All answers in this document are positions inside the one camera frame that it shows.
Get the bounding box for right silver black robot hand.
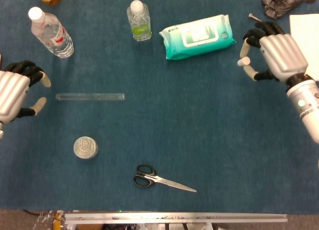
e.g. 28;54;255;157
239;21;309;84

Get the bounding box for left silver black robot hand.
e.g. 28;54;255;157
0;60;52;123

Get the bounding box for white rubber stopper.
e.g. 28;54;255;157
237;56;251;67

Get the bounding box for clear glass test tube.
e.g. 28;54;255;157
55;92;126;101

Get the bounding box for white orange book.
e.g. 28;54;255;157
289;13;319;82

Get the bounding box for metal bolt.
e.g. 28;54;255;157
248;13;263;23

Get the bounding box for grey black work glove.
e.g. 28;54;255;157
261;0;318;19

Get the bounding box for large clear red-label water bottle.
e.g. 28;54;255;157
27;6;75;59

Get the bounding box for round clear jar of screws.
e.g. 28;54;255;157
73;136;99;160

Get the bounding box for green wet wipes pack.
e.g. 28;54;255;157
159;14;237;61

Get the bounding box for crumpled clear plastic bag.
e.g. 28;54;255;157
32;210;66;230

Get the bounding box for teal table cloth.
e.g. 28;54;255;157
0;0;319;215

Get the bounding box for small clear green-label bottle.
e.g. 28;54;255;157
126;0;153;42

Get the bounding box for black-handled scissors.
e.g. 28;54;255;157
133;163;197;193

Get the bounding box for aluminium rail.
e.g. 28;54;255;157
64;212;288;225

